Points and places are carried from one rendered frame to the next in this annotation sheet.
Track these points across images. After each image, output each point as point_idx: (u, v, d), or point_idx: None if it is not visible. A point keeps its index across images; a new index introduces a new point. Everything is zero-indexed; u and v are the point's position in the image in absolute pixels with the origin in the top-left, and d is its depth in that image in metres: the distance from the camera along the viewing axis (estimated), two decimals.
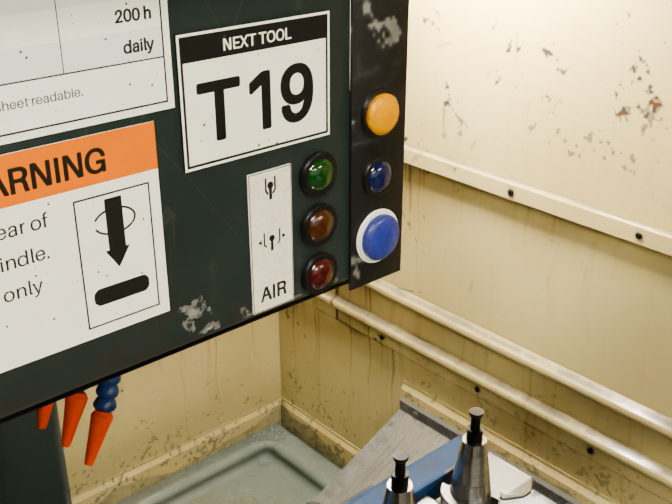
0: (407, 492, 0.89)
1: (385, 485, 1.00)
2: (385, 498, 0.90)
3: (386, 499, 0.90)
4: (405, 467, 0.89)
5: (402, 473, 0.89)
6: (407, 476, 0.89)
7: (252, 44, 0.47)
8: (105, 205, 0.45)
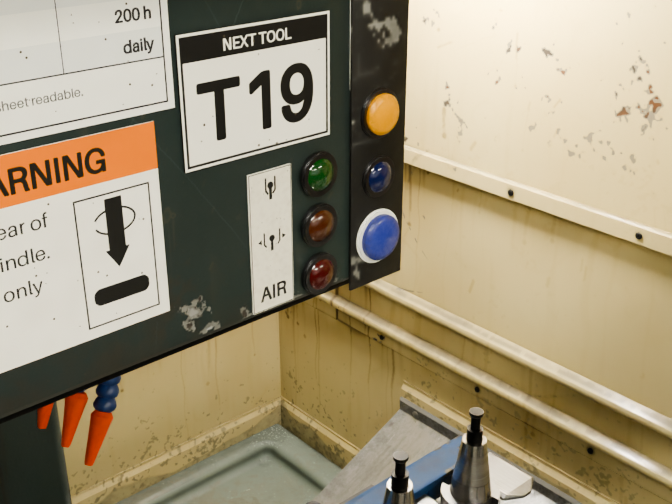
0: (407, 492, 0.89)
1: (385, 485, 1.00)
2: (385, 498, 0.90)
3: (386, 499, 0.90)
4: (405, 467, 0.89)
5: (402, 473, 0.89)
6: (407, 476, 0.89)
7: (252, 44, 0.47)
8: (105, 205, 0.45)
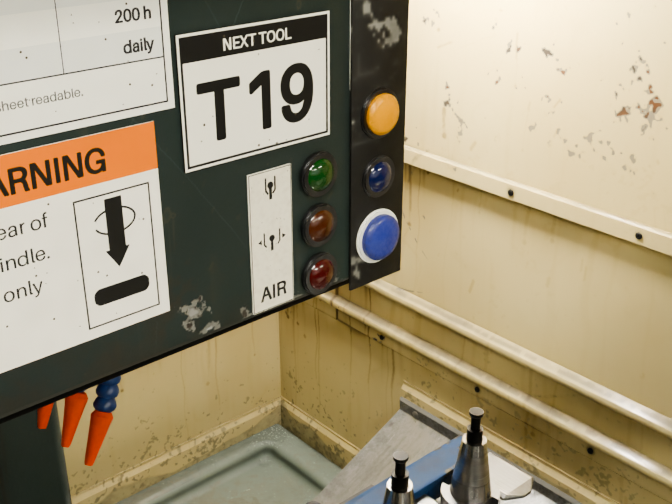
0: (407, 492, 0.89)
1: (385, 485, 1.00)
2: (385, 498, 0.90)
3: (386, 499, 0.90)
4: (405, 467, 0.89)
5: (402, 473, 0.89)
6: (407, 476, 0.89)
7: (252, 44, 0.47)
8: (105, 205, 0.45)
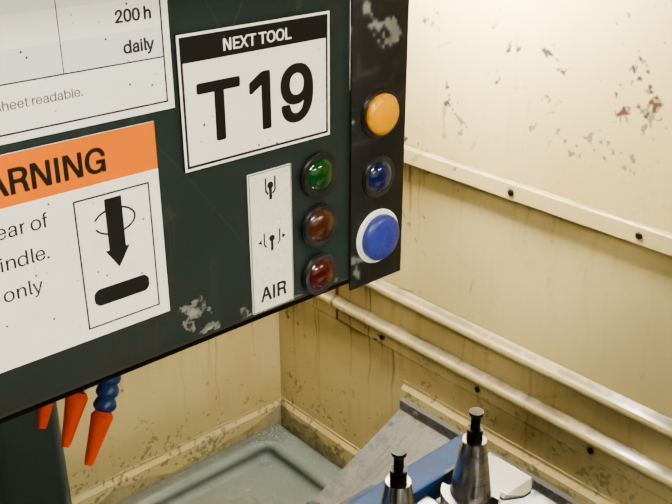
0: (406, 488, 0.89)
1: None
2: (384, 494, 0.90)
3: (385, 495, 0.90)
4: (403, 463, 0.89)
5: (400, 469, 0.89)
6: (405, 472, 0.89)
7: (252, 44, 0.47)
8: (105, 205, 0.45)
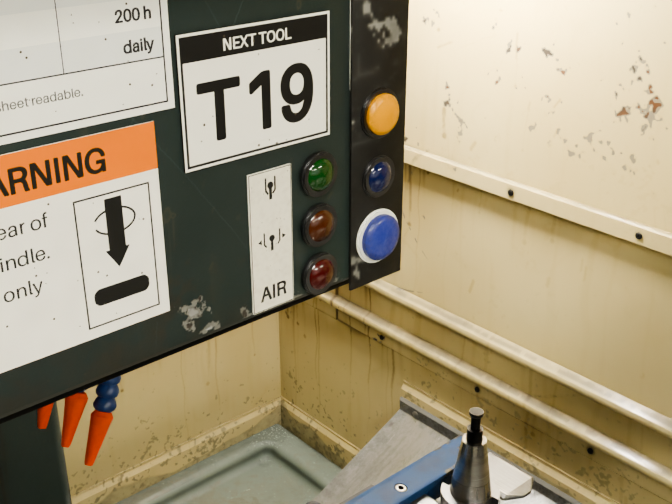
0: None
1: (385, 485, 1.00)
2: None
3: None
4: None
5: None
6: None
7: (252, 44, 0.47)
8: (105, 205, 0.45)
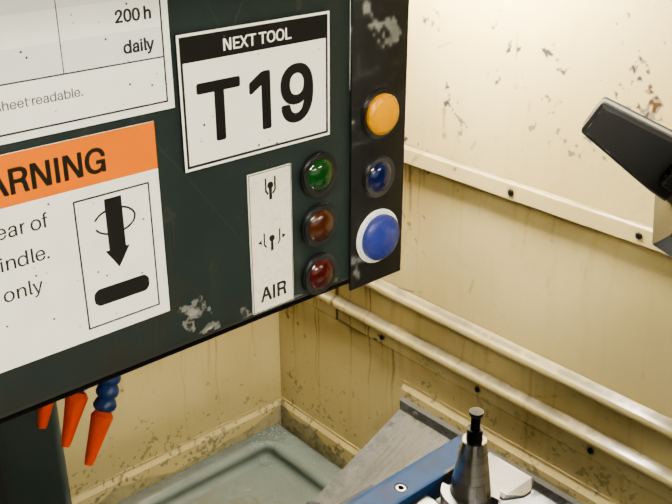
0: None
1: (385, 485, 1.00)
2: None
3: None
4: None
5: None
6: None
7: (252, 44, 0.47)
8: (105, 205, 0.45)
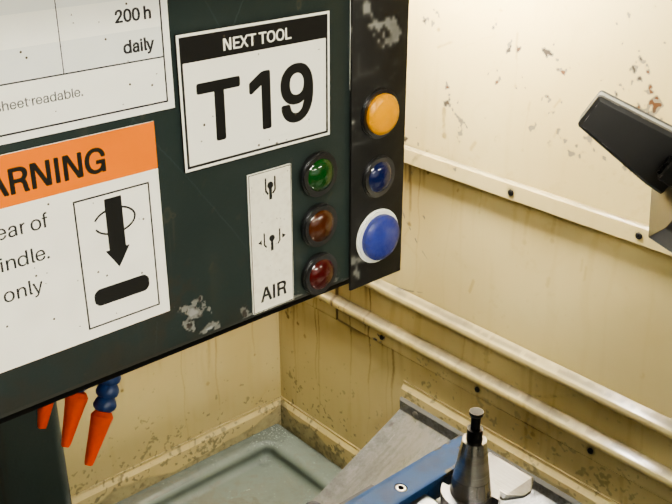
0: None
1: (385, 485, 1.00)
2: None
3: None
4: None
5: None
6: None
7: (252, 44, 0.47)
8: (105, 205, 0.45)
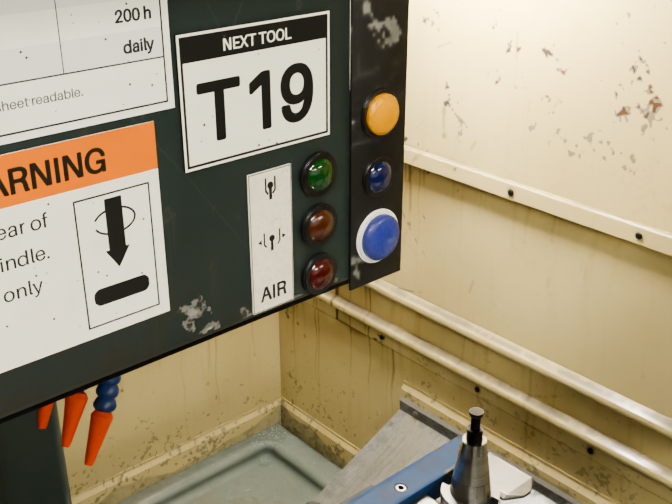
0: None
1: (385, 485, 1.00)
2: None
3: None
4: None
5: None
6: None
7: (252, 44, 0.47)
8: (105, 205, 0.45)
